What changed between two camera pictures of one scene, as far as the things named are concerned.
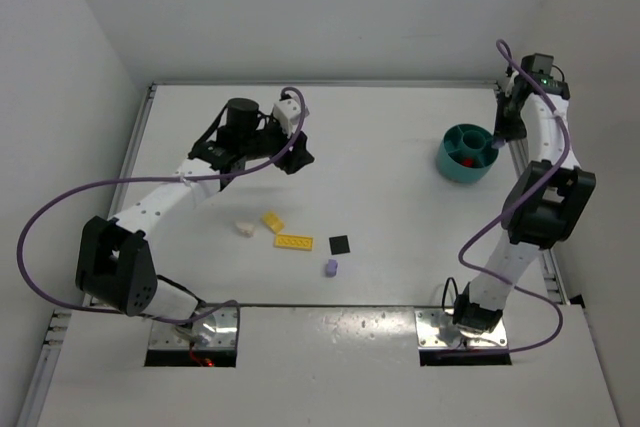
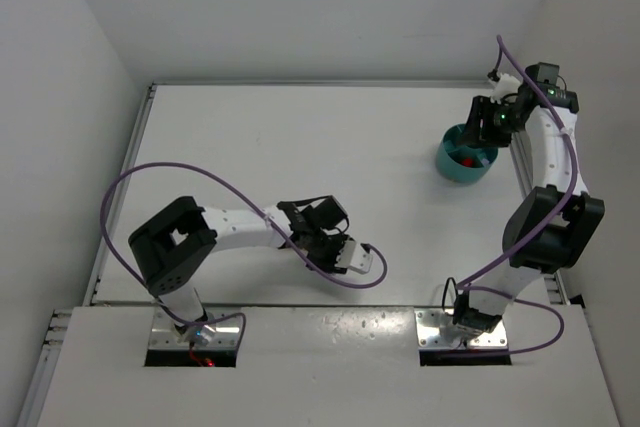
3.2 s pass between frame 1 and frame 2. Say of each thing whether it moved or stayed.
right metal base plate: stayed
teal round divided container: stayed
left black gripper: moved
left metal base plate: stayed
